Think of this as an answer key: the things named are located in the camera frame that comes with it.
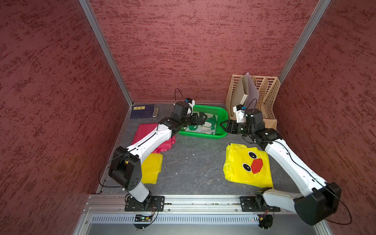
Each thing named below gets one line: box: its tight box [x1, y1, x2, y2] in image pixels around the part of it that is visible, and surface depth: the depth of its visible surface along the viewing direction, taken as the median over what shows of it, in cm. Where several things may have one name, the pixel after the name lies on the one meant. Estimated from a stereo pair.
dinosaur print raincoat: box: [181, 112, 218, 136], surface depth 102 cm
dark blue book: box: [130, 104, 155, 119], surface depth 116 cm
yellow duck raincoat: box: [222, 142, 274, 189], surface depth 87 cm
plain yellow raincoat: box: [141, 153, 164, 185], surface depth 87 cm
